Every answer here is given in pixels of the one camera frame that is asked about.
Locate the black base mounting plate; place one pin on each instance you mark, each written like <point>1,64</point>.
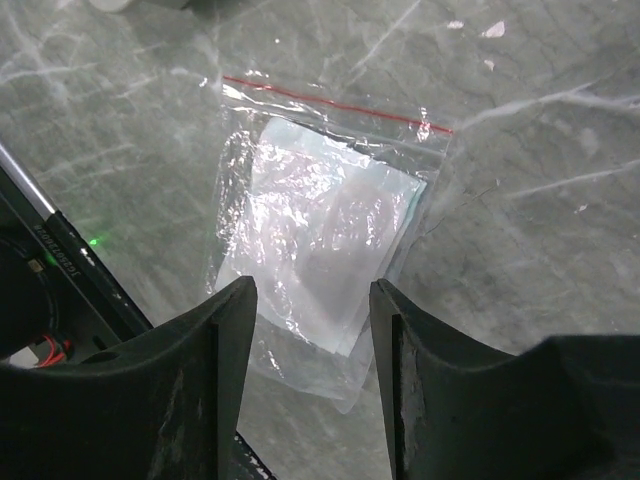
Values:
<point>59,302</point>

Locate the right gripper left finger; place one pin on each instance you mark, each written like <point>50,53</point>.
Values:
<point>163,405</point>

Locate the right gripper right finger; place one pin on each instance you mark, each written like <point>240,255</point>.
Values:
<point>456,408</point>

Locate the clear bag of gauze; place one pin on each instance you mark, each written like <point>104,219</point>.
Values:
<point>317,195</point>

